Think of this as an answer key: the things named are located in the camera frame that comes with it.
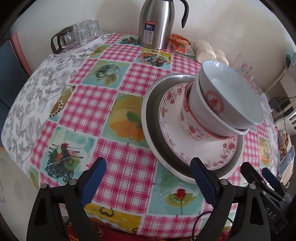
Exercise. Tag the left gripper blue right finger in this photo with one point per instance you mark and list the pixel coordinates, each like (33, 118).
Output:
(206, 180)

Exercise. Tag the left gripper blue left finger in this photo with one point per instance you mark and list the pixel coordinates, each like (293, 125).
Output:
(90, 180)

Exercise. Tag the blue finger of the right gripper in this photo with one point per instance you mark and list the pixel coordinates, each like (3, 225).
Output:
(278, 187)

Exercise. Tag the floral pink rimmed plate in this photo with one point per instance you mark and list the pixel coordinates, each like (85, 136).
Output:
(214, 155)

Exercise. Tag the strawberry pattern bowl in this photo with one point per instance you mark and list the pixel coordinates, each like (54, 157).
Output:
(192, 126)

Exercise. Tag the light blue large bowl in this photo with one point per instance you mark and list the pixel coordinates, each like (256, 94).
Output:
(229, 95)

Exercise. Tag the white square bowl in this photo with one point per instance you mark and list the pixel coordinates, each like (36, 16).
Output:
(207, 118)

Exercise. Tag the colourful snack tube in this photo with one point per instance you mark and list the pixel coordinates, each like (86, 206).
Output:
(282, 143)

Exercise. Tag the round metal tray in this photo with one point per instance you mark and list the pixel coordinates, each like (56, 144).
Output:
(152, 130)

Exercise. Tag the checkered picture tablecloth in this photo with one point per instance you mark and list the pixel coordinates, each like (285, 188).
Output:
(86, 104)

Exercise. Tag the black power adapter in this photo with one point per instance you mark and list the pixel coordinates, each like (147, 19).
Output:
(274, 103)

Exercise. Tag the white plastic shelf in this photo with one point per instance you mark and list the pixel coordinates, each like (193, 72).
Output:
(283, 90)

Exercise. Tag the clear glass mug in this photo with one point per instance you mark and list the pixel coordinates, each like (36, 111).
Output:
(243, 67)

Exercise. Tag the clear round glass tray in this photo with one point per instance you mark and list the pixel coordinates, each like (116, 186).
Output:
(81, 46)

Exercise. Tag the bag of white buns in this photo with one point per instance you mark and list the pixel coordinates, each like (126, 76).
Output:
(204, 51)

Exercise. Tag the orange snack packet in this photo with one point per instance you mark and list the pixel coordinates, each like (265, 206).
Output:
(181, 45)

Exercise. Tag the small clear glass cup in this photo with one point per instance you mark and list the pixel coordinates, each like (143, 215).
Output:
(94, 28)

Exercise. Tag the stainless steel thermos jug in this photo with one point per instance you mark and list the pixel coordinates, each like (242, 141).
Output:
(156, 23)

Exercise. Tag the glass teapot black handle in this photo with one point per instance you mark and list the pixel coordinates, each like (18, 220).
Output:
(65, 39)

